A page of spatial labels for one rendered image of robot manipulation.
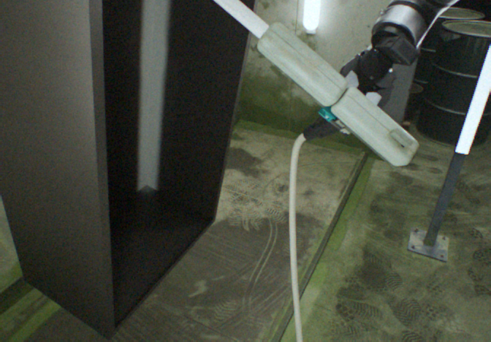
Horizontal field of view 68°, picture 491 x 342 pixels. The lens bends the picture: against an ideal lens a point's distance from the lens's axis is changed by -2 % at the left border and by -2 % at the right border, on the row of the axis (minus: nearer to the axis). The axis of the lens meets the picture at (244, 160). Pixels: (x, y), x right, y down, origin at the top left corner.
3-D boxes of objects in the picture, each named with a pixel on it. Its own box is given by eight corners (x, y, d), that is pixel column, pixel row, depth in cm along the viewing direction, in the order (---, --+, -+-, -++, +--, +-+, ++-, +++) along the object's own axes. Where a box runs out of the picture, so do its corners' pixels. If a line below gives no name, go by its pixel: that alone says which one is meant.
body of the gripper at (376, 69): (359, 108, 72) (389, 63, 75) (386, 96, 64) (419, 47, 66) (330, 82, 71) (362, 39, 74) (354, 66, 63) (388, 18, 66)
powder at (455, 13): (486, 14, 334) (486, 12, 333) (477, 23, 296) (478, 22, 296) (424, 7, 361) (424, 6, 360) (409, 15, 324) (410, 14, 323)
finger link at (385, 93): (374, 122, 65) (392, 82, 67) (379, 120, 64) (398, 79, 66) (352, 107, 65) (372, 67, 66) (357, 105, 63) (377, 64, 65)
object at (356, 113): (357, 161, 80) (431, 142, 58) (345, 178, 79) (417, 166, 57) (179, 11, 76) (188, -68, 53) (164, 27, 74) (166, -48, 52)
